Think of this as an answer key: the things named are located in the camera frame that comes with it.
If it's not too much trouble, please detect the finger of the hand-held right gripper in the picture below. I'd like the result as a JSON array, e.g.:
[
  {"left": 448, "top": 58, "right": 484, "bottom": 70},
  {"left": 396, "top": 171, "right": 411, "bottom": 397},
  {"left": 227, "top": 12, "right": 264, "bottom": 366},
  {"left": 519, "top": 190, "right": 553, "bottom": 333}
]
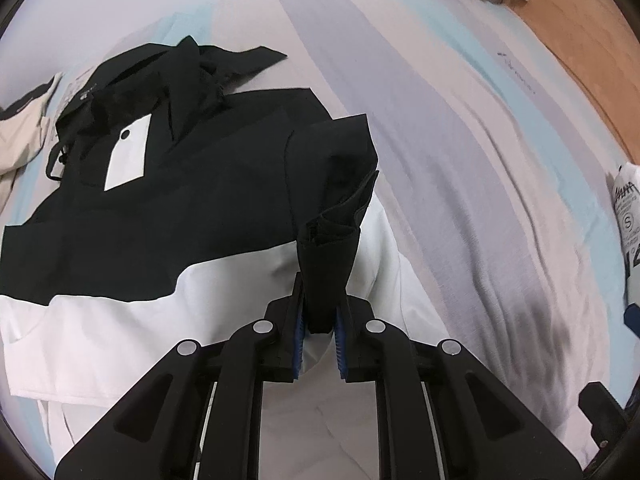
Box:
[{"left": 578, "top": 381, "right": 632, "bottom": 467}]

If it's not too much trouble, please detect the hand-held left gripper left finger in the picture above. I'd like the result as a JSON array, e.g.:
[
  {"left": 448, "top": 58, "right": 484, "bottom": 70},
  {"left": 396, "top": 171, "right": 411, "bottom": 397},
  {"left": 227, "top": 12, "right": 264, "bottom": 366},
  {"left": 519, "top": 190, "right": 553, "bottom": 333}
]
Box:
[{"left": 54, "top": 272, "right": 307, "bottom": 480}]

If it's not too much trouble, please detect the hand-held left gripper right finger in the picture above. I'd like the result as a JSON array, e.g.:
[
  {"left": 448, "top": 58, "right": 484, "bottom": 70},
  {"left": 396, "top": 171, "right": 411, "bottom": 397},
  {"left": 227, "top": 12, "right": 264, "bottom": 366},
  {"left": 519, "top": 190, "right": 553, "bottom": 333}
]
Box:
[{"left": 334, "top": 292, "right": 585, "bottom": 480}]

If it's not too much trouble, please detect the black and white jacket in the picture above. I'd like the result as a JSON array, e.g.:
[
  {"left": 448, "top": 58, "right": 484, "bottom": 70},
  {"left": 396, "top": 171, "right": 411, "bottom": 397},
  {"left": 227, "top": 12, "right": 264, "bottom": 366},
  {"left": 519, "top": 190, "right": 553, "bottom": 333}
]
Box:
[{"left": 0, "top": 35, "right": 448, "bottom": 480}]

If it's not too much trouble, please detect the white printed bag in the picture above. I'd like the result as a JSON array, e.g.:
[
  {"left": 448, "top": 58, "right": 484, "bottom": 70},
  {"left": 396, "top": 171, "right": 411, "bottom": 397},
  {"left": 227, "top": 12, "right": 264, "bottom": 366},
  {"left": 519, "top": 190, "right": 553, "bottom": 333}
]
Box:
[{"left": 611, "top": 162, "right": 640, "bottom": 308}]

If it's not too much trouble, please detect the pastel striped bed sheet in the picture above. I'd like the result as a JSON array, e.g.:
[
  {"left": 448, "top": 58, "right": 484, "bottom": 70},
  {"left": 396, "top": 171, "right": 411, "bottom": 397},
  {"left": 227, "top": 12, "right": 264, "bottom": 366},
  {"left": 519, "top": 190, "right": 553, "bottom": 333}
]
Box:
[{"left": 0, "top": 0, "right": 635, "bottom": 467}]

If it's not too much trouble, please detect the beige garment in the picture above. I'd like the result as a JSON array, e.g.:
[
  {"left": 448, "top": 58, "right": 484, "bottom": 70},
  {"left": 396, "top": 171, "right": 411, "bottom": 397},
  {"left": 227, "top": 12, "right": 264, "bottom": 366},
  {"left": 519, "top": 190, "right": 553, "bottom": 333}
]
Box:
[{"left": 0, "top": 72, "right": 66, "bottom": 211}]

